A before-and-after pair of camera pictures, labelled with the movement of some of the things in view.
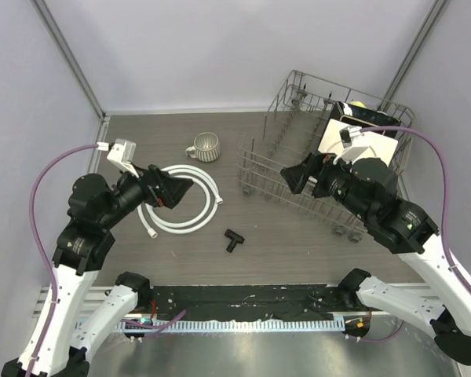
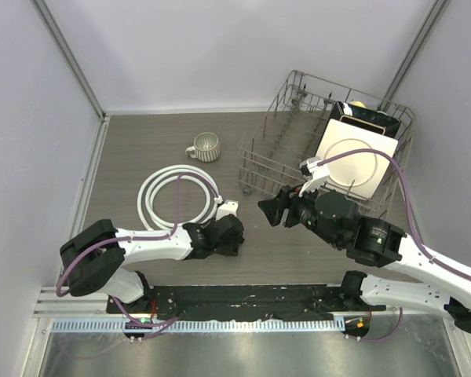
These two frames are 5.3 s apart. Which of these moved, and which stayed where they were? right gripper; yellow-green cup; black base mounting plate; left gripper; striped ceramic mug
Moved: right gripper; left gripper
Stayed: yellow-green cup; black base mounting plate; striped ceramic mug
